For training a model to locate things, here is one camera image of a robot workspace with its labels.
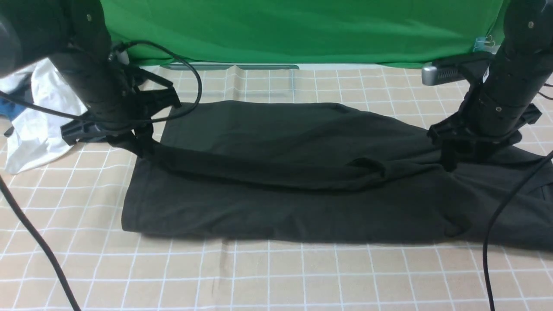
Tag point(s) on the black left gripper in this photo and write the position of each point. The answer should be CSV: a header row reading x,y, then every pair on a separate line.
x,y
118,99

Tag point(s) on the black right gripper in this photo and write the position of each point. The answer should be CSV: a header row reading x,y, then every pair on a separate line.
x,y
460,141

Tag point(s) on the dark gray long-sleeve shirt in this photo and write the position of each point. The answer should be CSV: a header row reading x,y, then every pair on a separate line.
x,y
318,173

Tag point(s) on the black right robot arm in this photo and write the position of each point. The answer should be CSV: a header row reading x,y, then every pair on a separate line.
x,y
502,86

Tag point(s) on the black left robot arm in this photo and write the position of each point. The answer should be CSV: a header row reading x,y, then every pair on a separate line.
x,y
67,32

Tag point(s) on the white crumpled shirt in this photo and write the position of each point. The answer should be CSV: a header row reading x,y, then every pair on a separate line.
x,y
37,138

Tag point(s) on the beige checkered table mat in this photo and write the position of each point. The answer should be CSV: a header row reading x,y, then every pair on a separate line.
x,y
76,202

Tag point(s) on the blue crumpled garment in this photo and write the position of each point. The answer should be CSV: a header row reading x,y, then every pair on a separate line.
x,y
10,110

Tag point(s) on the blue binder clip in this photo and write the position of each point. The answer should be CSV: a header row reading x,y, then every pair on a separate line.
x,y
486,44

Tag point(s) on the green backdrop cloth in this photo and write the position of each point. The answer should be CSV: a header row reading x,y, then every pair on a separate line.
x,y
396,33

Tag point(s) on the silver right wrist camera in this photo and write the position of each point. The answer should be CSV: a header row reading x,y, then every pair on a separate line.
x,y
469,66

